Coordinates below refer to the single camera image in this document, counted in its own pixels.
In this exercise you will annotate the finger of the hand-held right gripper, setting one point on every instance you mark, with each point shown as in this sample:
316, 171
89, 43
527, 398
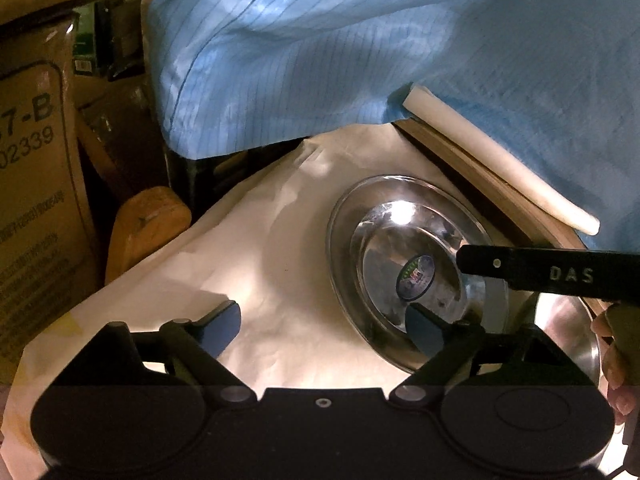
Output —
482, 262

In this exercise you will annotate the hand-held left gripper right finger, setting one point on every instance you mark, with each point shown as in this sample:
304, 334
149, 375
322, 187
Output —
422, 331

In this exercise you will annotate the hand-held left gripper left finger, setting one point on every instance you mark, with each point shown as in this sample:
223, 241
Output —
226, 318

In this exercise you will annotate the steel bowl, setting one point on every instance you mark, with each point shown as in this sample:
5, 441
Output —
565, 327

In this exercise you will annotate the steel plate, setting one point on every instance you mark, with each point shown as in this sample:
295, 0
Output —
400, 240

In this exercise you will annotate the person's right hand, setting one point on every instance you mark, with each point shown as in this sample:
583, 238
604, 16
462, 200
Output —
617, 360

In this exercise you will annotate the white paper sheet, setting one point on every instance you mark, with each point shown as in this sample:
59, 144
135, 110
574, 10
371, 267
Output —
280, 260

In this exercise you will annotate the white foam tube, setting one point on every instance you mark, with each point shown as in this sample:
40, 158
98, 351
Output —
480, 150

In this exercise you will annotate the rounded wooden block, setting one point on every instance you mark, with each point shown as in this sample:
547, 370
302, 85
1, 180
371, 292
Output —
145, 225

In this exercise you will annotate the black slotted crate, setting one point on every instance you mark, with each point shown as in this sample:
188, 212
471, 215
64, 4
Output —
200, 175

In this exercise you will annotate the plain brown cardboard box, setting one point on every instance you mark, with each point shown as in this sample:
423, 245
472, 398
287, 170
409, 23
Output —
125, 130

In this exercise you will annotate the printed cardboard box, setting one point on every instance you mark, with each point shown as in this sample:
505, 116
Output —
35, 185

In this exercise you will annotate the blue striped cloth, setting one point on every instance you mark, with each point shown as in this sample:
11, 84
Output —
350, 60

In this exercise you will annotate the dark box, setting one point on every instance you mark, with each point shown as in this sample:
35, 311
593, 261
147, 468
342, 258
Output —
120, 35

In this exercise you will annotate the green and white box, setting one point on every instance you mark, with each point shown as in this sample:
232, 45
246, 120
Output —
84, 45

